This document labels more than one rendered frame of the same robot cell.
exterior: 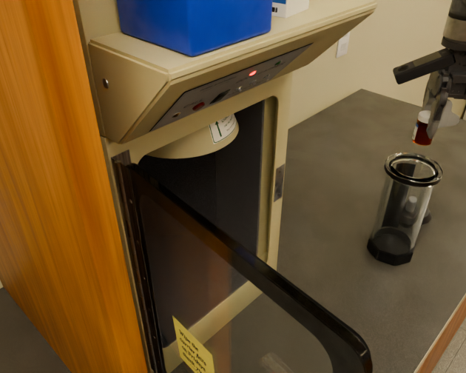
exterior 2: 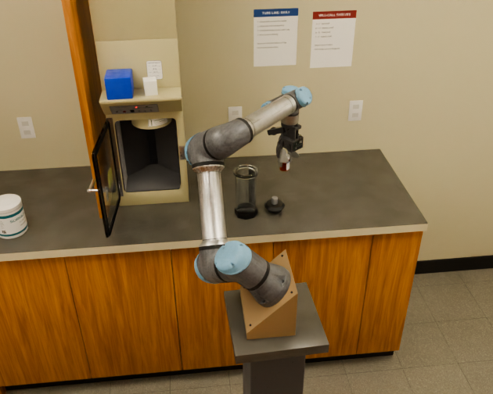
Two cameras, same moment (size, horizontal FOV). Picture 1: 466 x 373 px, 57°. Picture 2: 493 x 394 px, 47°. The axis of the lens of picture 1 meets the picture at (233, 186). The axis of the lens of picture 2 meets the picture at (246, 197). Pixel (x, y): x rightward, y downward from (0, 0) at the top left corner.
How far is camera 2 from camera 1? 2.10 m
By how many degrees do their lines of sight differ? 33
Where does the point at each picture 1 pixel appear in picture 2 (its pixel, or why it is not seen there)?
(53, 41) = (80, 91)
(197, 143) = (142, 124)
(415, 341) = not seen: hidden behind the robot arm
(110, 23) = not seen: hidden behind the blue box
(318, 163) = (277, 173)
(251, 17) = (124, 94)
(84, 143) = (84, 109)
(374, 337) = (195, 228)
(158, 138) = (122, 117)
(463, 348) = (385, 371)
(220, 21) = (114, 94)
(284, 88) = (178, 116)
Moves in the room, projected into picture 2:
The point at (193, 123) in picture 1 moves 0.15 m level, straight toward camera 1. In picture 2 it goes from (134, 116) to (109, 130)
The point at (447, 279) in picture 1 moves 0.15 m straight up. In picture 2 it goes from (250, 230) to (250, 201)
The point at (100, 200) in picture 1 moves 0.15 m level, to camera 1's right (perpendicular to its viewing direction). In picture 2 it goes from (87, 122) to (111, 133)
